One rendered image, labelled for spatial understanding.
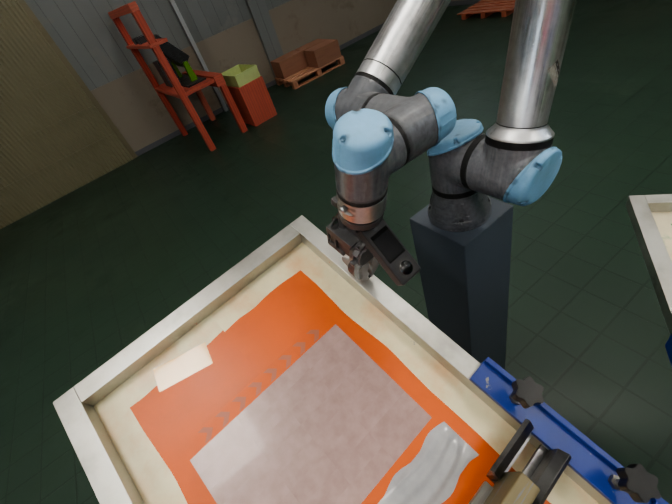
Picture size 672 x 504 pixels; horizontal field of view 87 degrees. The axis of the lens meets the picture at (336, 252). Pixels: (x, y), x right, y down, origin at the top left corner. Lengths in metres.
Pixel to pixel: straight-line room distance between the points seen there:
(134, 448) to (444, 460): 0.52
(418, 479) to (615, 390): 1.53
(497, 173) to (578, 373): 1.49
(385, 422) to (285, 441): 0.17
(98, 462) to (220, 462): 0.19
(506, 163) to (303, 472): 0.64
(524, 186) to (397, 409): 0.46
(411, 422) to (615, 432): 1.41
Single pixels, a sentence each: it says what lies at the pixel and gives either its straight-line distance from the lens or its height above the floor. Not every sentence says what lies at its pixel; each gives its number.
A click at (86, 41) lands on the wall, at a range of 6.85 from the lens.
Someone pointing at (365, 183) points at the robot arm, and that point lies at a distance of 0.47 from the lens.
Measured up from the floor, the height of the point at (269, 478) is 1.20.
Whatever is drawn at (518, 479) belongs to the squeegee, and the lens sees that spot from 0.61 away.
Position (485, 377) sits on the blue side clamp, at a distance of 0.69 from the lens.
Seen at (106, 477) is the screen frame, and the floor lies 1.29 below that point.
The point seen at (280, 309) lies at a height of 1.27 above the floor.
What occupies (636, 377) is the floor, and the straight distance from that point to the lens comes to 2.16.
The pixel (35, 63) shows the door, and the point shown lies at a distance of 6.80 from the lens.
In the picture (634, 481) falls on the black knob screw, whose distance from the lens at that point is 0.68.
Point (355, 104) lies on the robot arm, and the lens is 0.59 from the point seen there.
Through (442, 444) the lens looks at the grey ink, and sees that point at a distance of 0.69.
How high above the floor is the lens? 1.80
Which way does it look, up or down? 40 degrees down
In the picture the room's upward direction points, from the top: 22 degrees counter-clockwise
